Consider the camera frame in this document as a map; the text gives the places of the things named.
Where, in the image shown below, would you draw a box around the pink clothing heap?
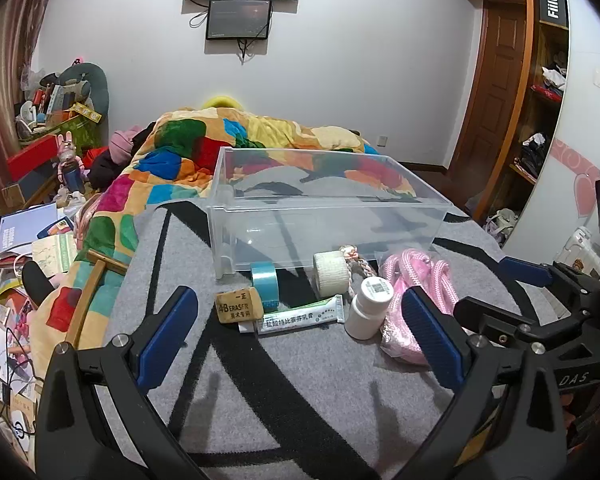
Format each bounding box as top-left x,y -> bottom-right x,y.
107,129 -> 144,162

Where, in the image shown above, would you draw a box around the black printed box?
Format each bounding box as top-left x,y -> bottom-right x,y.
537,0 -> 570,29

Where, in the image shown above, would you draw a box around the white pill bottle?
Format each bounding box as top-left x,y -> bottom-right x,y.
344,276 -> 395,341

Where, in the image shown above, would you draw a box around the striped brown curtain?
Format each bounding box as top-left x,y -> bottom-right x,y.
0,0 -> 77,241

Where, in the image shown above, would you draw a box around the braided pink cord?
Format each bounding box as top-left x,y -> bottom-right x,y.
339,245 -> 379,296

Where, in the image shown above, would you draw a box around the green box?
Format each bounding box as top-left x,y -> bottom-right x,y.
44,109 -> 104,157

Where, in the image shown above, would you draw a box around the small black wall monitor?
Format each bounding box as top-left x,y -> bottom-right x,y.
205,0 -> 273,41

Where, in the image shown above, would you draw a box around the pink bunny toy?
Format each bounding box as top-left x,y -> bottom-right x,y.
56,131 -> 89,195

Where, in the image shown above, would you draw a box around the pile of papers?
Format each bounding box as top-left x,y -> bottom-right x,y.
0,232 -> 78,466

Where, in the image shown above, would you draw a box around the tan eraser block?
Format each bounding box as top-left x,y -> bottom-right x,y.
215,287 -> 266,326

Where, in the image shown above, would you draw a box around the blue tape roll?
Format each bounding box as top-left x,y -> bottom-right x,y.
250,261 -> 281,311

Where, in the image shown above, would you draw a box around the pale handbag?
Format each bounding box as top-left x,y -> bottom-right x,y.
484,207 -> 519,242

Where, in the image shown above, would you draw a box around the yellow pillow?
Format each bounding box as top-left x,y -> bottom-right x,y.
202,92 -> 244,111

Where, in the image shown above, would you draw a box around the white bandage roll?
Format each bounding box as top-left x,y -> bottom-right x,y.
313,250 -> 351,297

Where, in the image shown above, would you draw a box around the white bag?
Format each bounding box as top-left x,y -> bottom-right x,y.
554,226 -> 600,282

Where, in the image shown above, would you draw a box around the wooden wardrobe shelves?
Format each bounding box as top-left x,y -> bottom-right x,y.
500,0 -> 577,213

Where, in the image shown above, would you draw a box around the red box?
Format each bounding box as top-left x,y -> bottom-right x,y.
7,135 -> 67,183

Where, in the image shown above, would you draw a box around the clear plastic storage box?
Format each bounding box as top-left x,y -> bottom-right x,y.
206,146 -> 454,281

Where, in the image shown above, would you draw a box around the dark clothing heap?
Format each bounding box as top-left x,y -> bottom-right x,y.
88,149 -> 132,192

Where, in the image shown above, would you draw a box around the grey neck pillow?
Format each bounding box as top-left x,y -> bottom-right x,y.
55,62 -> 111,127

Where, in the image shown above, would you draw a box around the colourful patchwork blanket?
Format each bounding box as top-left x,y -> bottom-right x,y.
30,106 -> 422,372

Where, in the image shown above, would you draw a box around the blue booklet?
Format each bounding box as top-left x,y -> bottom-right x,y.
0,204 -> 65,257

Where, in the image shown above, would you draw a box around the grey black patterned blanket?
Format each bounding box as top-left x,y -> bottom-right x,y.
80,199 -> 572,480

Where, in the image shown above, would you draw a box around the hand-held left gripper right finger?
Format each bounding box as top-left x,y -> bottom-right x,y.
395,286 -> 571,480

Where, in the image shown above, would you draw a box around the white wardrobe door pink hearts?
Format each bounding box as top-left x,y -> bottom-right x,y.
500,0 -> 600,273

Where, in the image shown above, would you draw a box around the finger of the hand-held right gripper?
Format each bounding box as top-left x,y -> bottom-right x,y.
452,297 -> 590,357
499,256 -> 600,312

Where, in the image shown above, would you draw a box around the brown wooden door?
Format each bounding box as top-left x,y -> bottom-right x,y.
445,0 -> 532,177

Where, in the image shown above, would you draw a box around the black rounded object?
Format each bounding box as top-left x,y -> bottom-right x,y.
22,260 -> 55,307

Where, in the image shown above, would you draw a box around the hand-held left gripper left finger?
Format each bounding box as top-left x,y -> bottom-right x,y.
34,286 -> 216,480

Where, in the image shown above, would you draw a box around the white green ointment tube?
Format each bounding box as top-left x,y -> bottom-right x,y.
237,294 -> 346,336

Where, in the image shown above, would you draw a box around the pink rope bundle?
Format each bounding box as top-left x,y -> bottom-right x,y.
379,247 -> 462,366

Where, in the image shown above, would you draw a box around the wooden massage hammer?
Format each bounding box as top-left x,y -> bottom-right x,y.
65,250 -> 130,349

